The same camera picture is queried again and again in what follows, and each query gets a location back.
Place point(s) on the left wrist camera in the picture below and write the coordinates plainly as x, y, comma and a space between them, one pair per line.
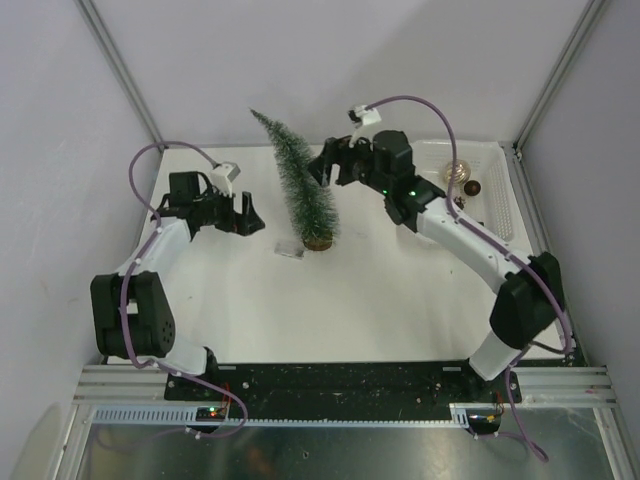
222, 177

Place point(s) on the large gold striped bauble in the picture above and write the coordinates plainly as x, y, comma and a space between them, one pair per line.
458, 173

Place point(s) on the clear fairy light battery box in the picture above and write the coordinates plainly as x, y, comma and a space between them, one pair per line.
289, 249

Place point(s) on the small brown bauble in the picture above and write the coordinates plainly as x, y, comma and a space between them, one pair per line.
472, 188

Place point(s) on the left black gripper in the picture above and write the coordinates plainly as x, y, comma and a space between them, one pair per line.
245, 223

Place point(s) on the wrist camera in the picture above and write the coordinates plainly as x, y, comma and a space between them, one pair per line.
222, 177
365, 120

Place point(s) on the white plastic basket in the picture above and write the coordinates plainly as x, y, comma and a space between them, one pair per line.
494, 206

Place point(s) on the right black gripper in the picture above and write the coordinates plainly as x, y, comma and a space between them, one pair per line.
336, 152

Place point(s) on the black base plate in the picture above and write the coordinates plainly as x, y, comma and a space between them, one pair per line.
377, 391

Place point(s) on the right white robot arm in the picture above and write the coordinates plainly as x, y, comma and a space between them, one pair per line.
529, 291

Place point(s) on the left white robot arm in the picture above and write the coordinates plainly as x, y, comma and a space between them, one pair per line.
133, 319

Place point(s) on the small green christmas tree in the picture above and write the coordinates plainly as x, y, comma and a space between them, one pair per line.
311, 207

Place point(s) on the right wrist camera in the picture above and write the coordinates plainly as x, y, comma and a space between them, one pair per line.
365, 120

